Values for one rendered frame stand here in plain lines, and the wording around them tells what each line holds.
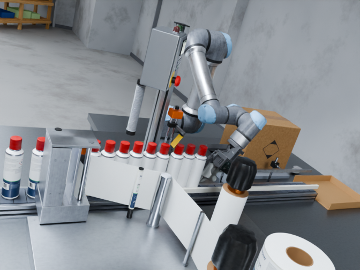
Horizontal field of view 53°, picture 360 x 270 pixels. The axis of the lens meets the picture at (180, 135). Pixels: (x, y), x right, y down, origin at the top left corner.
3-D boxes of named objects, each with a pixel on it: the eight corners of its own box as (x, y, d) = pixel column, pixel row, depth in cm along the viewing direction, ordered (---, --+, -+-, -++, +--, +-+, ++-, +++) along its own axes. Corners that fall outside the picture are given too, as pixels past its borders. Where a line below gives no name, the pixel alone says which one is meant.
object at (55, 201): (39, 224, 106) (51, 146, 97) (34, 199, 117) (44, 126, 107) (87, 220, 113) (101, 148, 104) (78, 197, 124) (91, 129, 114)
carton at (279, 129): (238, 170, 187) (255, 122, 177) (217, 149, 207) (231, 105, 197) (283, 172, 200) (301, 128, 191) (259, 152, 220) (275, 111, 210)
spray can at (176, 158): (165, 195, 140) (179, 148, 133) (158, 188, 144) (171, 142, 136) (175, 193, 143) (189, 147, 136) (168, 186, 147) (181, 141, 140)
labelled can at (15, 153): (1, 200, 112) (7, 141, 105) (0, 190, 116) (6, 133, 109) (19, 200, 115) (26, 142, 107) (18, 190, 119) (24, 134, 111)
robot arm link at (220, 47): (168, 125, 193) (199, 24, 168) (192, 126, 200) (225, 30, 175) (177, 137, 184) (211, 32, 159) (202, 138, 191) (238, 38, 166)
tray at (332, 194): (328, 210, 177) (331, 203, 175) (292, 181, 197) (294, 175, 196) (366, 207, 192) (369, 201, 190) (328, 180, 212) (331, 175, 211)
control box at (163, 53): (139, 84, 123) (151, 28, 116) (150, 75, 139) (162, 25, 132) (167, 92, 122) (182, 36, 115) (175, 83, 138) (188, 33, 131)
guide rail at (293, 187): (110, 196, 127) (111, 191, 126) (109, 194, 128) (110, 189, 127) (317, 189, 180) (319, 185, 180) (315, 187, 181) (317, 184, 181)
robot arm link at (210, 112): (184, 18, 159) (211, 114, 138) (204, 22, 164) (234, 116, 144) (172, 36, 168) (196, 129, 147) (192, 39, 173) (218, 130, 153)
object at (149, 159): (136, 195, 135) (148, 146, 127) (131, 187, 139) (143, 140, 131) (149, 195, 137) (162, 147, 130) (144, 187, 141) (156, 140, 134)
